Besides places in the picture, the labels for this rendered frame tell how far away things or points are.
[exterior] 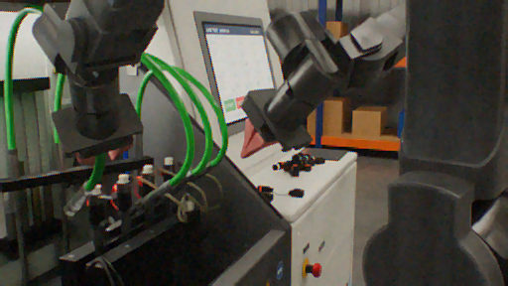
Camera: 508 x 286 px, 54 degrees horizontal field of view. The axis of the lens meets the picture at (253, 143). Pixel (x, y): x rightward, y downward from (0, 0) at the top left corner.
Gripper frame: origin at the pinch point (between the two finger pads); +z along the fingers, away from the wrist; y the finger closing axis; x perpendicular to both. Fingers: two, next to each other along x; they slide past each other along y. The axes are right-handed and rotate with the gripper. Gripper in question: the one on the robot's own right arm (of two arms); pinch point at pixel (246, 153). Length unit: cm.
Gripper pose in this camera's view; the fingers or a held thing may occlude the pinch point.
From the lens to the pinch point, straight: 76.1
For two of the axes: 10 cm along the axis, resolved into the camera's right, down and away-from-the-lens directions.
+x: -6.3, 1.5, -7.6
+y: -5.5, -7.8, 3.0
